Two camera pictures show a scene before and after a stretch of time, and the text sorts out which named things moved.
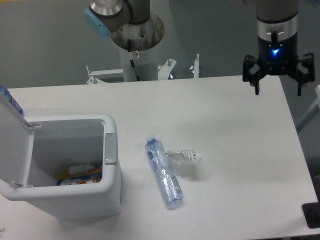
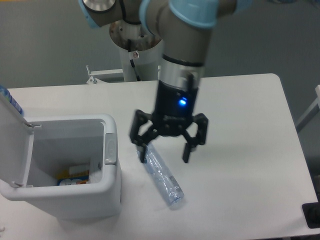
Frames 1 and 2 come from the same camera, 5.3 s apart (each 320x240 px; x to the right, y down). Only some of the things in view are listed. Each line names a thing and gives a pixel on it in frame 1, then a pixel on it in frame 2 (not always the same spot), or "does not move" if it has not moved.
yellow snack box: x=95 y=173 to x=76 y=174
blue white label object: x=11 y=99 does not move
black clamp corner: x=311 y=212 does not move
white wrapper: x=185 y=156 to x=95 y=177
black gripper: x=277 y=55 to x=173 y=112
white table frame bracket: x=93 y=80 does not move
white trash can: x=33 y=150 does not move
